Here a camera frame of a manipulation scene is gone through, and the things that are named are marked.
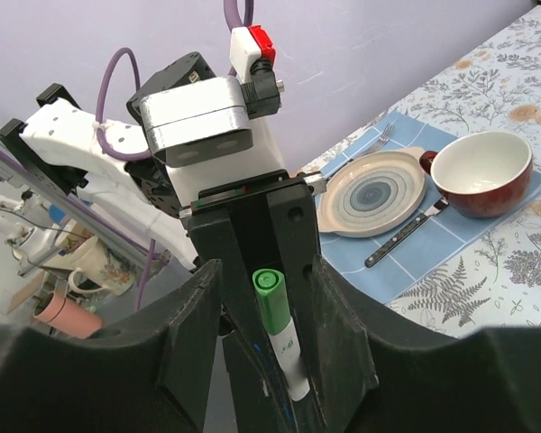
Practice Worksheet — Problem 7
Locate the beige ringed plate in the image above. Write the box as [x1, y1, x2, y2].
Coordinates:
[316, 147, 426, 238]

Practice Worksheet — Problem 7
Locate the white and red mug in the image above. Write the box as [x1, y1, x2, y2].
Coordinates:
[419, 131, 534, 218]

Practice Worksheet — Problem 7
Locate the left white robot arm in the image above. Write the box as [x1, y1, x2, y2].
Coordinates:
[0, 48, 318, 401]

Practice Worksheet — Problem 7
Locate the green pen cap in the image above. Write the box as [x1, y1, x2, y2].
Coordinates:
[252, 269, 291, 336]

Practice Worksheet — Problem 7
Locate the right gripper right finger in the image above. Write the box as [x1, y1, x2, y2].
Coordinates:
[310, 257, 541, 432]

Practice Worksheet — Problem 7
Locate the white pen green tip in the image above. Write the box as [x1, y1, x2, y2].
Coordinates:
[251, 268, 311, 402]

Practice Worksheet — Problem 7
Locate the floral ceramic mug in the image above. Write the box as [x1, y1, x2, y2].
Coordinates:
[45, 236, 139, 296]

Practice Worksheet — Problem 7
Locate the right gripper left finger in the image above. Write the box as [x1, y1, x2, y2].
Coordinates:
[0, 260, 223, 432]

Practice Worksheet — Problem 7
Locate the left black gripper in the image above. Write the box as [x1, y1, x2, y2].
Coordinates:
[179, 169, 330, 398]

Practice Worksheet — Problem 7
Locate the floral tablecloth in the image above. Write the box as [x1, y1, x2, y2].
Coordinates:
[307, 6, 541, 337]

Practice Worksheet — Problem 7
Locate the silver fork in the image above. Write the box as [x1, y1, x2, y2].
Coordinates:
[370, 123, 394, 152]

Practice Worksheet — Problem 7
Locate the pink cylinder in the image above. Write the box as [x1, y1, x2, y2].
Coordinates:
[33, 292, 103, 339]

